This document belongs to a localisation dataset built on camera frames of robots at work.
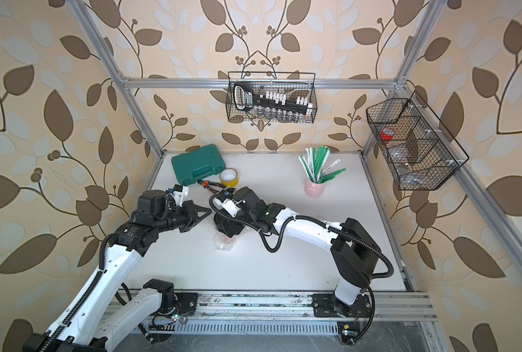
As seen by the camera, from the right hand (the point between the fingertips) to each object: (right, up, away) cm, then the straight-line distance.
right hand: (225, 219), depth 80 cm
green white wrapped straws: (+36, +21, +16) cm, 45 cm away
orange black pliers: (-14, +12, +28) cm, 34 cm away
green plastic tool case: (-18, +22, +29) cm, 41 cm away
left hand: (-4, +5, -9) cm, 11 cm away
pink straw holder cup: (+36, +10, +17) cm, 41 cm away
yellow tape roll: (-4, +15, +31) cm, 35 cm away
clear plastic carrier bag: (-1, -11, +6) cm, 12 cm away
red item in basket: (+61, +31, +2) cm, 68 cm away
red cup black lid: (+4, -5, -8) cm, 10 cm away
